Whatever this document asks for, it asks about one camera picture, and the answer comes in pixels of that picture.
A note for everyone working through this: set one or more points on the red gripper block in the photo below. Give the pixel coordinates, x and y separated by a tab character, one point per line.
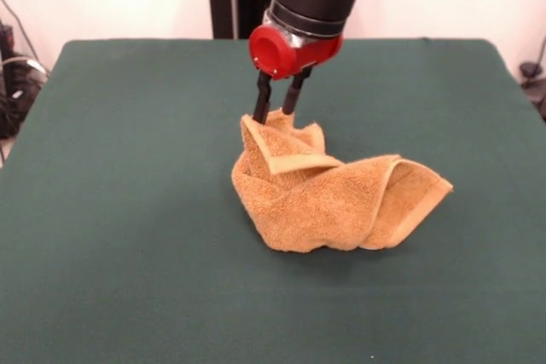
273	55

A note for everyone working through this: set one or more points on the orange terry towel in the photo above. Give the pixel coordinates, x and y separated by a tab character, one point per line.
324	202

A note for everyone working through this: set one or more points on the dark green table cloth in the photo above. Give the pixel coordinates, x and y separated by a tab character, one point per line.
106	168

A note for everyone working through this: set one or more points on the black plug adapter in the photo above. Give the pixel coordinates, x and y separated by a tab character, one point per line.
531	78

